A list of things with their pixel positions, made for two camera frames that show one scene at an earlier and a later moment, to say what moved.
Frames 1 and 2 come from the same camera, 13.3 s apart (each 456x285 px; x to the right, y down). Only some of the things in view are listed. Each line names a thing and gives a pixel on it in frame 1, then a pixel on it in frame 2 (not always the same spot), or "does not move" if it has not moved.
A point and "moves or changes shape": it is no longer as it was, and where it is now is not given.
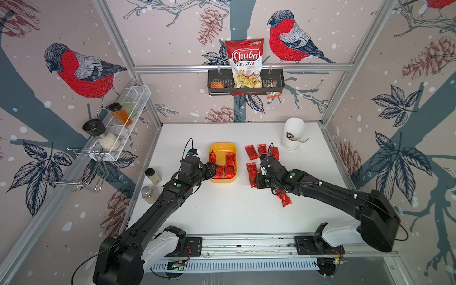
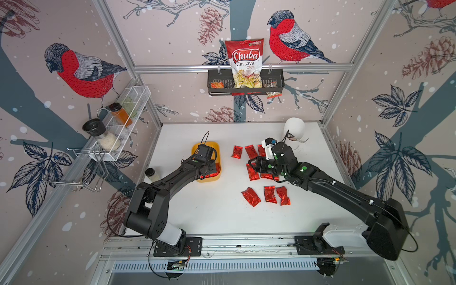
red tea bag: x=212 y=157 moves or changes shape
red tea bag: x=251 y=152 does not move
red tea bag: x=284 y=196 does not move
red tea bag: x=252 y=168 does not move
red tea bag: x=252 y=172 moves or changes shape
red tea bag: x=262 y=149 does not move
